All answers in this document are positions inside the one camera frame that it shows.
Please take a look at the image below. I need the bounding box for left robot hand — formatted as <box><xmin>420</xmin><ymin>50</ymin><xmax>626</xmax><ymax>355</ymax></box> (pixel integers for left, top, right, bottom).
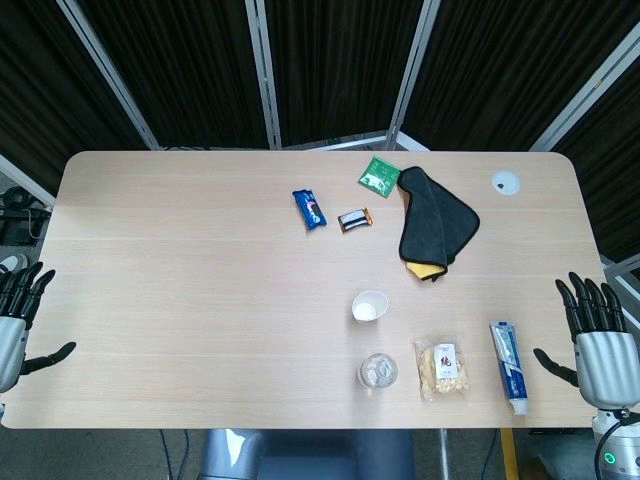
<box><xmin>0</xmin><ymin>261</ymin><xmax>78</xmax><ymax>394</ymax></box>

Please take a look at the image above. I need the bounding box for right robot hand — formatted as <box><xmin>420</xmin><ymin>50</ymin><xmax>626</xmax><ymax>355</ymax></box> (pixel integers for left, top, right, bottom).
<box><xmin>532</xmin><ymin>271</ymin><xmax>640</xmax><ymax>412</ymax></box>

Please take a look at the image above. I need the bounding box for transparent plastic bottle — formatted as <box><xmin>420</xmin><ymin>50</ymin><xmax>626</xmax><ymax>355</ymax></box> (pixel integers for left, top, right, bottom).
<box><xmin>356</xmin><ymin>352</ymin><xmax>400</xmax><ymax>390</ymax></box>

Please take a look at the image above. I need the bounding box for white paper cup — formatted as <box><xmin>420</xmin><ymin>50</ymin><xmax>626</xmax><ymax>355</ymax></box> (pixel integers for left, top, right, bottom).
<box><xmin>351</xmin><ymin>289</ymin><xmax>390</xmax><ymax>325</ymax></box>

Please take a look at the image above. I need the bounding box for white shoe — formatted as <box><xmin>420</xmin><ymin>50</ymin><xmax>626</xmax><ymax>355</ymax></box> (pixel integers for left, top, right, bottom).
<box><xmin>0</xmin><ymin>253</ymin><xmax>30</xmax><ymax>274</ymax></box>

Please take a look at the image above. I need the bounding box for white blue toothpaste tube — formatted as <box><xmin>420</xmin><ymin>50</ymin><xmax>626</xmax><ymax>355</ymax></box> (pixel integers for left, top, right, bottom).
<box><xmin>488</xmin><ymin>320</ymin><xmax>531</xmax><ymax>416</ymax></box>

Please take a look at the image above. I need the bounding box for clear bag of chips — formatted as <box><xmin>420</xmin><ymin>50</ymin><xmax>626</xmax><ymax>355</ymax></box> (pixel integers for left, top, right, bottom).
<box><xmin>413</xmin><ymin>339</ymin><xmax>473</xmax><ymax>401</ymax></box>

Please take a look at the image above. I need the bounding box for white table leg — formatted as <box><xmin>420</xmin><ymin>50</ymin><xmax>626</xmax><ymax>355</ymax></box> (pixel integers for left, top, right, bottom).
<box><xmin>437</xmin><ymin>428</ymin><xmax>450</xmax><ymax>480</ymax></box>

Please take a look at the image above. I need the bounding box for black fabric screen panel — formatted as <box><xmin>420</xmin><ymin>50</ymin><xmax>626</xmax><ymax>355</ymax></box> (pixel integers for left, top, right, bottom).
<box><xmin>249</xmin><ymin>0</ymin><xmax>436</xmax><ymax>150</ymax></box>
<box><xmin>544</xmin><ymin>44</ymin><xmax>640</xmax><ymax>266</ymax></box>
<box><xmin>0</xmin><ymin>0</ymin><xmax>156</xmax><ymax>201</ymax></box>
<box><xmin>74</xmin><ymin>0</ymin><xmax>279</xmax><ymax>150</ymax></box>
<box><xmin>394</xmin><ymin>0</ymin><xmax>640</xmax><ymax>151</ymax></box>

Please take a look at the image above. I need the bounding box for dark grey yellow cloth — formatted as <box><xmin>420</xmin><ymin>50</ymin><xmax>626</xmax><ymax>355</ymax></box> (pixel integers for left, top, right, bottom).
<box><xmin>396</xmin><ymin>166</ymin><xmax>481</xmax><ymax>284</ymax></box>

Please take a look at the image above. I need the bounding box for orange black snack wrapper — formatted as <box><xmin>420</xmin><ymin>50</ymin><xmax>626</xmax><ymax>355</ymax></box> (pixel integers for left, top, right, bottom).
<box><xmin>337</xmin><ymin>207</ymin><xmax>375</xmax><ymax>235</ymax></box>

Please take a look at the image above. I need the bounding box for green sachet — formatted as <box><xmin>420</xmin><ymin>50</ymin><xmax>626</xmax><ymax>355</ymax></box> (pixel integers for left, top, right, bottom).
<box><xmin>357</xmin><ymin>155</ymin><xmax>401</xmax><ymax>199</ymax></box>

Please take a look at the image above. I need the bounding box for grey blue robot torso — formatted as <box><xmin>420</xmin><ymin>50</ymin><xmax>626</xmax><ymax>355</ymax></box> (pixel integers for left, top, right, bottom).
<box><xmin>198</xmin><ymin>428</ymin><xmax>416</xmax><ymax>480</ymax></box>

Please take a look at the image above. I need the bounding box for blue cookie packet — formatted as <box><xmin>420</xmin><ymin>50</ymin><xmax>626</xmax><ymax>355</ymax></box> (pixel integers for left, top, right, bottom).
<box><xmin>291</xmin><ymin>188</ymin><xmax>328</xmax><ymax>231</ymax></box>

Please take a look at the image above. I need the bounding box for black equipment with cables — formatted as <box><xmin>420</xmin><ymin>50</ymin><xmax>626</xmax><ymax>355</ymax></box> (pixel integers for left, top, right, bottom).
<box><xmin>0</xmin><ymin>185</ymin><xmax>54</xmax><ymax>246</ymax></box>

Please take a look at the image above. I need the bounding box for yellow post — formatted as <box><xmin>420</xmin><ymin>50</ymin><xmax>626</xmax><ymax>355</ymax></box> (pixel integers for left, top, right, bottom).
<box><xmin>499</xmin><ymin>428</ymin><xmax>519</xmax><ymax>480</ymax></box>

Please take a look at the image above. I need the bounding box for black floor cable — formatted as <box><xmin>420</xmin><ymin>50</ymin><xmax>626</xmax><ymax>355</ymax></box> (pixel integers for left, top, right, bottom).
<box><xmin>158</xmin><ymin>428</ymin><xmax>175</xmax><ymax>480</ymax></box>

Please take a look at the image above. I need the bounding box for white cable grommet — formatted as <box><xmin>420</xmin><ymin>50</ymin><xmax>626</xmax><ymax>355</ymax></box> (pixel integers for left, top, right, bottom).
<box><xmin>490</xmin><ymin>170</ymin><xmax>521</xmax><ymax>196</ymax></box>

